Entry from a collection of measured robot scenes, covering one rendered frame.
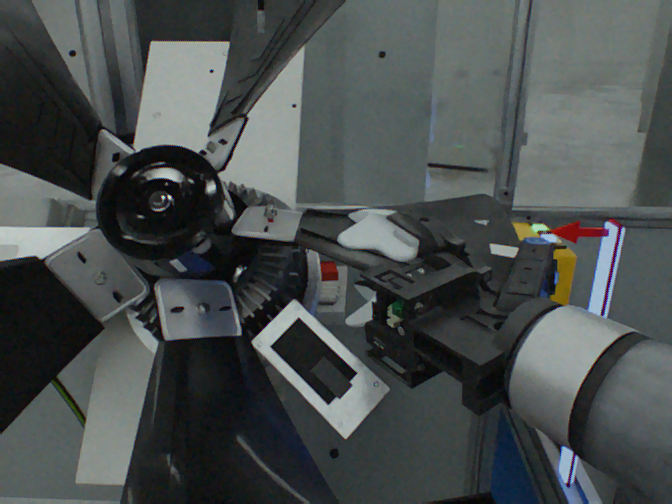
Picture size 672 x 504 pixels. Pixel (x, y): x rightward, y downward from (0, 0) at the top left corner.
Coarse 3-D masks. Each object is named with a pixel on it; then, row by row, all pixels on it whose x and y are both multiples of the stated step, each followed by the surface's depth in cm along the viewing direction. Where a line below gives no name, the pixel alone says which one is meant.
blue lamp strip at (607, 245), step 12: (612, 228) 53; (612, 240) 53; (600, 252) 56; (600, 264) 56; (600, 276) 56; (600, 288) 56; (600, 300) 56; (564, 456) 65; (564, 468) 65; (564, 480) 65
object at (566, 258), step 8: (520, 224) 92; (528, 224) 91; (520, 232) 88; (528, 232) 88; (536, 232) 88; (520, 240) 84; (560, 240) 84; (568, 248) 81; (560, 256) 78; (568, 256) 78; (560, 264) 78; (568, 264) 78; (560, 272) 79; (568, 272) 79; (560, 280) 79; (568, 280) 79; (560, 288) 80; (568, 288) 80; (552, 296) 80; (560, 296) 80; (568, 296) 80
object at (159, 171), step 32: (128, 160) 51; (160, 160) 52; (192, 160) 51; (128, 192) 50; (192, 192) 50; (224, 192) 51; (128, 224) 50; (160, 224) 49; (192, 224) 50; (224, 224) 51; (128, 256) 48; (160, 256) 48; (192, 256) 50; (224, 256) 55; (256, 256) 60
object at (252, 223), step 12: (252, 216) 56; (264, 216) 57; (276, 216) 57; (288, 216) 58; (300, 216) 58; (240, 228) 53; (252, 228) 53; (264, 228) 53; (276, 228) 54; (288, 228) 54; (288, 240) 51
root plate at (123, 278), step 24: (96, 240) 53; (48, 264) 52; (72, 264) 53; (96, 264) 54; (120, 264) 55; (72, 288) 54; (96, 288) 55; (120, 288) 56; (144, 288) 57; (96, 312) 56
